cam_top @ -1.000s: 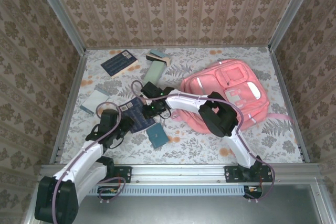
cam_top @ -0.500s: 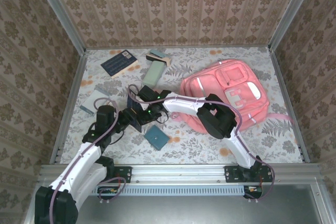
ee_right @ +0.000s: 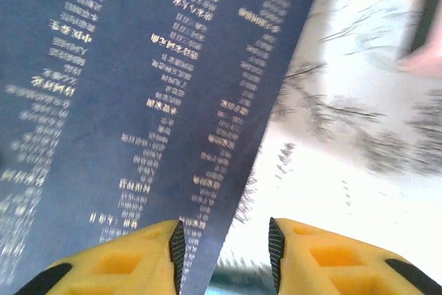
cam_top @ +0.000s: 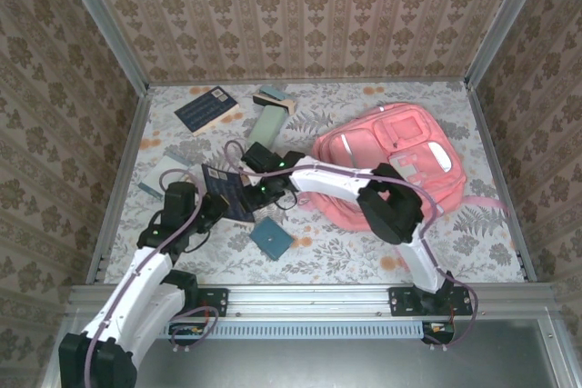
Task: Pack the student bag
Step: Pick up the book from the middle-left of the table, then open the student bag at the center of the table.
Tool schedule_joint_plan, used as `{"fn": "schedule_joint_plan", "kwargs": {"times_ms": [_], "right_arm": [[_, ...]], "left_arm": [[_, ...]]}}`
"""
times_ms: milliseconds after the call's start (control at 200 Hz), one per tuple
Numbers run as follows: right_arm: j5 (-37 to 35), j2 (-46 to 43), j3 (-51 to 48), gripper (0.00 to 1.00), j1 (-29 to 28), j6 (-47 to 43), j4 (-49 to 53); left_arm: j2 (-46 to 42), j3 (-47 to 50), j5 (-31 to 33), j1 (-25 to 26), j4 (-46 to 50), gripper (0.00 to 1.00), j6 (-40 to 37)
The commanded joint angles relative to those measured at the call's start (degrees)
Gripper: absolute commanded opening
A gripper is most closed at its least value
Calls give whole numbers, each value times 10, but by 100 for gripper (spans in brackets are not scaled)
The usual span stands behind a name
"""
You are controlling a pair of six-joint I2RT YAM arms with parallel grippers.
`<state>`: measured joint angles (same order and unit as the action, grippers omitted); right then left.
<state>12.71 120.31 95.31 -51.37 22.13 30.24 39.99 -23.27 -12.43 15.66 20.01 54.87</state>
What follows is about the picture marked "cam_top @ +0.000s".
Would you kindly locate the aluminium left side rail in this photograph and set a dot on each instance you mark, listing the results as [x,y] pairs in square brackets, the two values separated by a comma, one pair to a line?
[120,179]

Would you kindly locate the aluminium left corner post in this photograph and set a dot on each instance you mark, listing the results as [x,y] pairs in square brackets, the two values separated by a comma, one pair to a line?
[104,20]

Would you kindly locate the pink school backpack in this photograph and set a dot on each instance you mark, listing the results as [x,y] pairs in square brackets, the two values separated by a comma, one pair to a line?
[386,142]

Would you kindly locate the floral printed table cover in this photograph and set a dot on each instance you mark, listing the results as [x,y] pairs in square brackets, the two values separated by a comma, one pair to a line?
[364,261]

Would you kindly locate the aluminium right corner post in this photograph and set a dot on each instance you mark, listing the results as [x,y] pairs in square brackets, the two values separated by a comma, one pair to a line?
[504,20]

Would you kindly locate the aluminium right side rail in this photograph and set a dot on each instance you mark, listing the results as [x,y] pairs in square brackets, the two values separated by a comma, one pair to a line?
[502,179]

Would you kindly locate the grey metal base plate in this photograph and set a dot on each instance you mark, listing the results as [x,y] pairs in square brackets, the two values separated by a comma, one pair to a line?
[318,365]

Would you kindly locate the dark blue printed book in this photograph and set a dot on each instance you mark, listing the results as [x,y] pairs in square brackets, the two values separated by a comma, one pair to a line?
[227,188]
[207,111]

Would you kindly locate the aluminium front rail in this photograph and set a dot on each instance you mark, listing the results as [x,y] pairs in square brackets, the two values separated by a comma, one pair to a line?
[309,299]

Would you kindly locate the pale green pencil case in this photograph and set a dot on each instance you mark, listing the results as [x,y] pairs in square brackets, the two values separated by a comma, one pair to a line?
[266,126]

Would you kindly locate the aluminium corner post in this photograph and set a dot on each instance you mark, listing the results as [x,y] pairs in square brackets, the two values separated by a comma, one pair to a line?
[504,20]
[104,20]

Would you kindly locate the teal square box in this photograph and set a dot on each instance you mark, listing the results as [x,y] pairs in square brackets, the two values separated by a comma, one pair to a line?
[271,239]

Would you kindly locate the aluminium rail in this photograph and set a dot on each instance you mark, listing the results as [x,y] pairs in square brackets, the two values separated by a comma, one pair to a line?
[120,179]
[309,299]
[502,179]

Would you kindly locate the teal covered book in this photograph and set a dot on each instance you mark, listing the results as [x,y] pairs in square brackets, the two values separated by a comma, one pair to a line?
[273,95]

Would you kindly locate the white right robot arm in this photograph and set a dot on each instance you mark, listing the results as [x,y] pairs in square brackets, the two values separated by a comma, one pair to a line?
[327,181]

